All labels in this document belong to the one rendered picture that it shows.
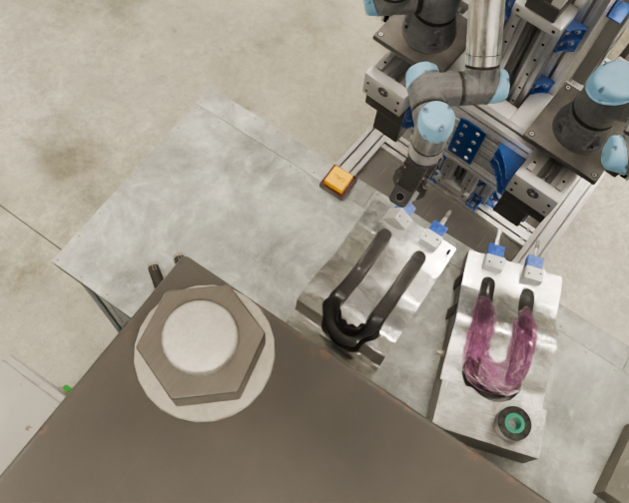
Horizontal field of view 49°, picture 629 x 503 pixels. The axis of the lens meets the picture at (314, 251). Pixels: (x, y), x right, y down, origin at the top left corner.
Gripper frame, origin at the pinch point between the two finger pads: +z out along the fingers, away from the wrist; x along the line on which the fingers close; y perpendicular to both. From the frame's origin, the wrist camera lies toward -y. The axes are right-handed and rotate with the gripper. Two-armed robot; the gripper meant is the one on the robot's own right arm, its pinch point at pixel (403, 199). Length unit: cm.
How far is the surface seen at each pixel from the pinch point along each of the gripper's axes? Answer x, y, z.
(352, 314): -5.4, -30.9, 7.5
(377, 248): -0.3, -9.7, 12.8
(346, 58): 71, 100, 101
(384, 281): -6.9, -16.8, 12.6
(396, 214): 0.2, -1.0, 7.2
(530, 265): -36.6, 10.4, 14.0
